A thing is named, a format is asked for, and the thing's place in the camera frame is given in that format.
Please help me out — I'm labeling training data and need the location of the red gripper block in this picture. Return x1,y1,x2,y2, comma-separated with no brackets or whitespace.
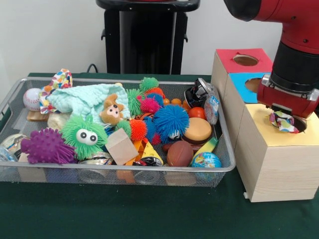
257,74,319,119

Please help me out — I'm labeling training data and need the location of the colourful spotted cloth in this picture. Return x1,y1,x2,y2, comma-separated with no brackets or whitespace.
39,68,73,115
269,111,300,134

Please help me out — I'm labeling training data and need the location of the clear plastic bottle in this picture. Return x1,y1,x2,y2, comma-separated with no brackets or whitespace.
203,94,220,125

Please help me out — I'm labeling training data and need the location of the doll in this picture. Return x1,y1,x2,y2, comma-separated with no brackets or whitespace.
99,94,125,126

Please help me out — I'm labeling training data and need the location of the mint green knitted cloth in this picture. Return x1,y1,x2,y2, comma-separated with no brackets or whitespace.
47,83,131,122

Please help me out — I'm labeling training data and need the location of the wooden box with three holes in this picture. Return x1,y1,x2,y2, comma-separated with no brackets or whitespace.
211,48,319,203

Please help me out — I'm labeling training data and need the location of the shallow clear mesh bin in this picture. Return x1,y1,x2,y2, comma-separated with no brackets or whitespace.
0,77,236,188

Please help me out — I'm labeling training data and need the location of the black and red soda can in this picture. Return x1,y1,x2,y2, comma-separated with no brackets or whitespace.
184,78,214,108

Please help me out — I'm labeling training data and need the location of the small orange ball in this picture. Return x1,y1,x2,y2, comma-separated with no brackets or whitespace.
188,107,206,120

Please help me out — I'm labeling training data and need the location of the toy hamburger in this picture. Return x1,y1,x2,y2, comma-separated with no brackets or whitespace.
181,117,213,146

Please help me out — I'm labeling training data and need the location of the small globe ball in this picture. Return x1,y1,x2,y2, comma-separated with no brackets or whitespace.
191,151,222,168

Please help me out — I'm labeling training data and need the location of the blue spiky rubber ball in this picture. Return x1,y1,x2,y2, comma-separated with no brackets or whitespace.
153,104,190,144

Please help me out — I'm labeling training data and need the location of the small brown football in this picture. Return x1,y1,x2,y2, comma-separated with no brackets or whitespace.
166,141,194,167

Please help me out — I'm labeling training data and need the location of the plain wooden block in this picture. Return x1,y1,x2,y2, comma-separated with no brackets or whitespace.
105,128,140,166

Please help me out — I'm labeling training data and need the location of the dark green tablecloth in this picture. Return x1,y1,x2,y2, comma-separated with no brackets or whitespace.
0,72,319,239

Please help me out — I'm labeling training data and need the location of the green spiky toy with eyes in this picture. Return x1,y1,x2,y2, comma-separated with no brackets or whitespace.
61,115,108,160

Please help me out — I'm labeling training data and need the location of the purple spiky rubber toy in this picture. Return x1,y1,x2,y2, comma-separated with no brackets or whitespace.
20,128,77,165

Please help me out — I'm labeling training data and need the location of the white baseball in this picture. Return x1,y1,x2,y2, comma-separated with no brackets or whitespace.
23,88,41,112

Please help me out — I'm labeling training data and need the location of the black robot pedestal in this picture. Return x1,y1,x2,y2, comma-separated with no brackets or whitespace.
96,0,201,75

